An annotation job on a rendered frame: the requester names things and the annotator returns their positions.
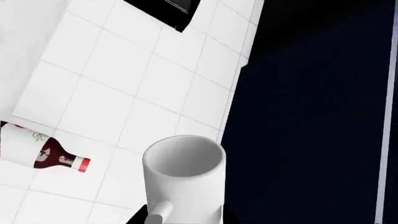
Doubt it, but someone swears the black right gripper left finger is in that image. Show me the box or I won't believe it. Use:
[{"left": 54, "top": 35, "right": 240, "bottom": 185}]
[{"left": 124, "top": 204, "right": 150, "bottom": 224}]

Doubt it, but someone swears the dark navy cabinet front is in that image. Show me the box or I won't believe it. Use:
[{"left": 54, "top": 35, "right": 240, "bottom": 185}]
[{"left": 218, "top": 0, "right": 398, "bottom": 224}]

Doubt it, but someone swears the grey metal bar handle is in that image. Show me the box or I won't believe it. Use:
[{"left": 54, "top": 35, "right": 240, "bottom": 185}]
[{"left": 374, "top": 0, "right": 398, "bottom": 224}]

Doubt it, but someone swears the white ceramic mug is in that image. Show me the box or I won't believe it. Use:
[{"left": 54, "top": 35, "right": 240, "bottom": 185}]
[{"left": 142, "top": 134, "right": 226, "bottom": 224}]

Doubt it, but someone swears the black recessed cooktop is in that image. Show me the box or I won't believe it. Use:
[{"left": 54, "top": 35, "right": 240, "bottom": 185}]
[{"left": 123, "top": 0, "right": 203, "bottom": 34}]

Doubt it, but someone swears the dark sauce bottle red cap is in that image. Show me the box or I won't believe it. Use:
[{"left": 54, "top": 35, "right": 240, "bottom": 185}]
[{"left": 0, "top": 121, "right": 91, "bottom": 174}]

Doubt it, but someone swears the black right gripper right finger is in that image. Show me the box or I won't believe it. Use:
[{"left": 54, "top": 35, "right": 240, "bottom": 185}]
[{"left": 221, "top": 204, "right": 243, "bottom": 224}]

